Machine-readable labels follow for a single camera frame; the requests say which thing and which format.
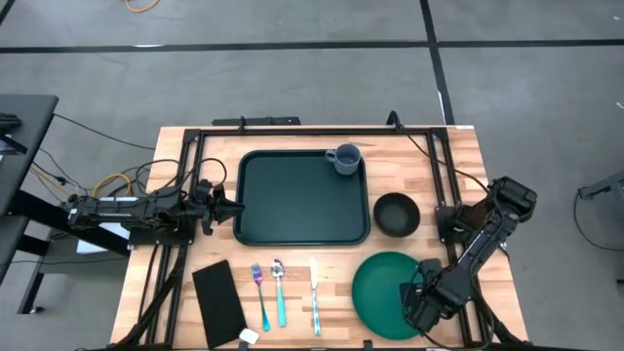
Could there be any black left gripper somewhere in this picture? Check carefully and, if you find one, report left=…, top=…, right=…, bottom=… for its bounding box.
left=193, top=178, right=246, bottom=236

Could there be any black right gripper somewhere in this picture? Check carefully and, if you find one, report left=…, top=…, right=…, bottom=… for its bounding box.
left=399, top=257, right=459, bottom=334

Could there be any green round plate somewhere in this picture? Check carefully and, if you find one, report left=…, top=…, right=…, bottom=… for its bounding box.
left=351, top=251, right=433, bottom=341

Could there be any black bowl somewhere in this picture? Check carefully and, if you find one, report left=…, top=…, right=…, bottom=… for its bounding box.
left=372, top=191, right=421, bottom=239

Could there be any black cloth napkin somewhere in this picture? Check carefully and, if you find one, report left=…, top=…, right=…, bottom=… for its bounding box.
left=191, top=258, right=249, bottom=350

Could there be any dark green plastic tray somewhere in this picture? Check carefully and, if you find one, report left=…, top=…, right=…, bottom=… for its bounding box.
left=232, top=148, right=371, bottom=247

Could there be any black bar beyond table edge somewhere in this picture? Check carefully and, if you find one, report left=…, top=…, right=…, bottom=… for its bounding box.
left=212, top=116, right=302, bottom=127

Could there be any grey-blue mug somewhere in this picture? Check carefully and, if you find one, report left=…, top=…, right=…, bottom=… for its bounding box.
left=325, top=142, right=363, bottom=176

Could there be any black side desk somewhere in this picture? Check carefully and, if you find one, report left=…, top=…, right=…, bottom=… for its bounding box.
left=0, top=94, right=133, bottom=316

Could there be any grey stand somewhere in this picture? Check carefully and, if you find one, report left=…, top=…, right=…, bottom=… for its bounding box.
left=577, top=169, right=624, bottom=202

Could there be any black looped cable of left arm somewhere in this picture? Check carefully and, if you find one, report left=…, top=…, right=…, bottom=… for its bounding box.
left=135, top=157, right=229, bottom=197

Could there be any silver spoon with teal handle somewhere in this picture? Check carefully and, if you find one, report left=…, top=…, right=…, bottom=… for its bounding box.
left=270, top=258, right=288, bottom=329

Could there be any iridescent fork with teal handle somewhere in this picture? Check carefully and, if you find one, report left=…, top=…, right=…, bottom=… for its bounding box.
left=251, top=262, right=271, bottom=333

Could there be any silver knife with teal handle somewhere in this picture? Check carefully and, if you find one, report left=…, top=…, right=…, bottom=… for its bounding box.
left=308, top=256, right=323, bottom=337

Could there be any yellow cable by left arm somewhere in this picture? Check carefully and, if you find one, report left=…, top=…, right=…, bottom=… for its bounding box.
left=91, top=173, right=134, bottom=199

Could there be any black cable to right arm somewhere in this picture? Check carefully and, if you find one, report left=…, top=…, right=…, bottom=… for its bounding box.
left=386, top=110, right=490, bottom=192

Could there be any thin black cable from desk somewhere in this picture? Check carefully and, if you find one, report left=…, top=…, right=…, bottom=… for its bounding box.
left=52, top=113, right=157, bottom=151

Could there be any black cable by grey stand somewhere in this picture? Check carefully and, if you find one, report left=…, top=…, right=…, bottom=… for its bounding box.
left=572, top=188, right=624, bottom=254

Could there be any yellow cable on floor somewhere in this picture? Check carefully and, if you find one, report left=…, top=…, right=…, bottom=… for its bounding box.
left=124, top=0, right=162, bottom=14

